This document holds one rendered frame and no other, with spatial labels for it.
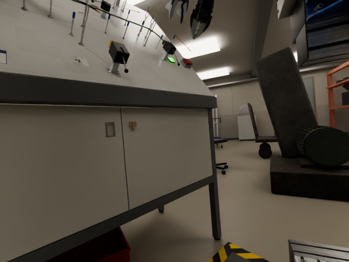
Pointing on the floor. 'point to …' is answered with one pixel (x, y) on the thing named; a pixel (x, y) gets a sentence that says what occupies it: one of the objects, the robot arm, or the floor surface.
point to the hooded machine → (245, 125)
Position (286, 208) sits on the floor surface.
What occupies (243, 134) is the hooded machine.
